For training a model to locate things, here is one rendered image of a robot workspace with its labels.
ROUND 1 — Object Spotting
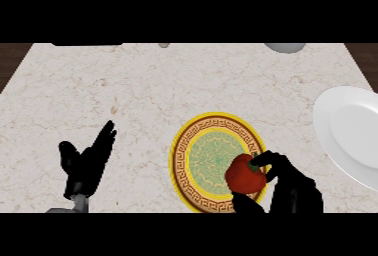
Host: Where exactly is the red bell pepper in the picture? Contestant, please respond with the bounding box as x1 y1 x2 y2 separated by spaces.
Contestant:
224 153 269 195

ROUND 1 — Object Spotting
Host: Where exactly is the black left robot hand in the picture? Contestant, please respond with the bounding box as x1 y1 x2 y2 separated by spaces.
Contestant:
57 119 118 201

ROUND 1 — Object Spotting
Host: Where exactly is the grey round object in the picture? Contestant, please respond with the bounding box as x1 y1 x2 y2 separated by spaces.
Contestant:
263 42 307 55

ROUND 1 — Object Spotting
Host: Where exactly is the yellow patterned plate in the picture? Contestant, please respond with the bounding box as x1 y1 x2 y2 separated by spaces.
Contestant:
168 111 270 214

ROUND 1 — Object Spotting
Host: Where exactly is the white plate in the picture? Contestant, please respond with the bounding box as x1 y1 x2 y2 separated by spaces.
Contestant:
311 85 378 192

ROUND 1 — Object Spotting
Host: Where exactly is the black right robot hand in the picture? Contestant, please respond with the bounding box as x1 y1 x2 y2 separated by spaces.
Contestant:
230 150 325 214

